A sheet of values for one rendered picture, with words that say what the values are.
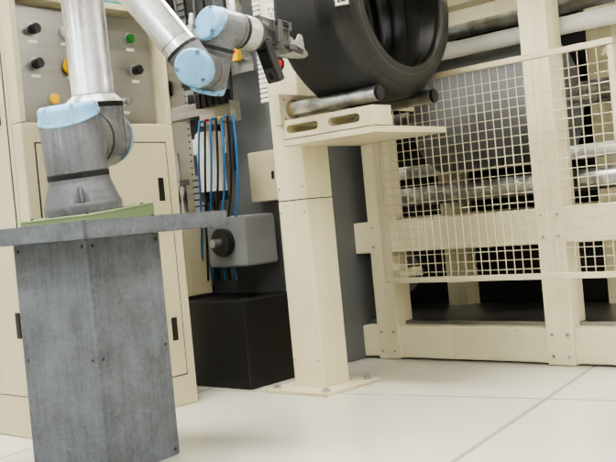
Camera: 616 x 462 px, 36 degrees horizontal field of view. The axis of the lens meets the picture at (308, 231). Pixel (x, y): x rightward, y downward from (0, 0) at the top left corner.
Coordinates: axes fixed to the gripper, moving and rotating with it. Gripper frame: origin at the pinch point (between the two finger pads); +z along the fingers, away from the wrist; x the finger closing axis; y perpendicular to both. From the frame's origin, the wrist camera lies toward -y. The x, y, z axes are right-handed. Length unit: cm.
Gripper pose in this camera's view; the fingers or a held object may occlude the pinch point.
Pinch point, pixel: (303, 57)
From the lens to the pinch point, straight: 267.1
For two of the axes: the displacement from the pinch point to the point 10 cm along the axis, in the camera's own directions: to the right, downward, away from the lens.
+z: 6.7, 0.5, 7.4
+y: -0.1, -10.0, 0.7
